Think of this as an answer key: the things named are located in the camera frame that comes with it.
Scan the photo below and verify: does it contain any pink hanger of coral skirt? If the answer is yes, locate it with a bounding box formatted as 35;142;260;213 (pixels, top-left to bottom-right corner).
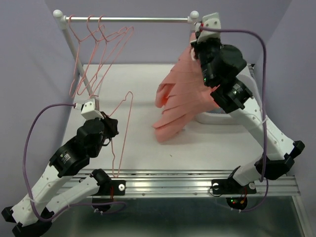
107;91;134;179

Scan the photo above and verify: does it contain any white plastic laundry basket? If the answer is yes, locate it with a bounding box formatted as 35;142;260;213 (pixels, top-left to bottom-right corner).
196;71;260;125

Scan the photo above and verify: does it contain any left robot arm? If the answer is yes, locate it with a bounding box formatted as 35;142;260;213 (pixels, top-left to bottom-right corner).
1;115;119;237

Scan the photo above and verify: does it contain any aluminium mounting rail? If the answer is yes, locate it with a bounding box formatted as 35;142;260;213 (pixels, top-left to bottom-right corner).
58;169;300;199

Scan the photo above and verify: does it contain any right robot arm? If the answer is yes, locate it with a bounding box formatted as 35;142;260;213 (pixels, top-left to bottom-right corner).
190;38;305;195

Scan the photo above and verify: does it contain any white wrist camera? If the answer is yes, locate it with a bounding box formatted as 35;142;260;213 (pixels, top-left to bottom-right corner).
195;12;221;43
81;98;104;120

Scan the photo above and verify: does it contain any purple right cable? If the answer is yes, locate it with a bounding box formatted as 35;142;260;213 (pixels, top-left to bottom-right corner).
199;27;270;213

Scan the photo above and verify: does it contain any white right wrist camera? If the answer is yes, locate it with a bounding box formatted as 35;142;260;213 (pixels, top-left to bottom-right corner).
195;12;221;43

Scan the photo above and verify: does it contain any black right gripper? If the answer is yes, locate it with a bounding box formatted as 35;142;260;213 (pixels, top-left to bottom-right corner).
193;32;224;86

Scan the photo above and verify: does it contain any coral orange skirt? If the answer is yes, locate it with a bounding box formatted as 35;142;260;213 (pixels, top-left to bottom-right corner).
153;45;219;143

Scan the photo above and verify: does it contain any pink wire hanger far left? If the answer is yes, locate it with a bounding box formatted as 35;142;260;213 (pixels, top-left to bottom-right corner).
68;14;98;99

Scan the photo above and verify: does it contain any pink hanger of denim skirt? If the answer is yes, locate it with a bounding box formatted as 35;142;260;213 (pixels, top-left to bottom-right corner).
90;16;134;96

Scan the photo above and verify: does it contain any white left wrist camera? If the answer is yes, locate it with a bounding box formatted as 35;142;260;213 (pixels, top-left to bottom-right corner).
81;98;104;120

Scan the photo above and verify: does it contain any white clothes rack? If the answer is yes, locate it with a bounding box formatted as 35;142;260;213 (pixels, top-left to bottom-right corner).
52;9;199;99

